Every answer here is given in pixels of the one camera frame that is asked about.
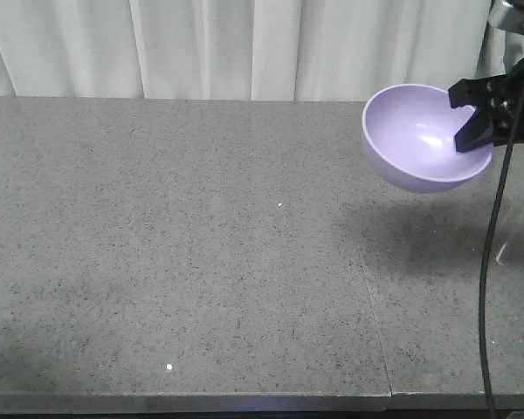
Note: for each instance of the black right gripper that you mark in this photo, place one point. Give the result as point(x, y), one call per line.
point(500, 95)

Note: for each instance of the purple plastic bowl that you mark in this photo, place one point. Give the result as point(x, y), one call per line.
point(409, 139)

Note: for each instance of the white curtain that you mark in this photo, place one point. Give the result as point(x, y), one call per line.
point(245, 50)

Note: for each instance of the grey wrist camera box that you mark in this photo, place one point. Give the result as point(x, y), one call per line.
point(507, 15)

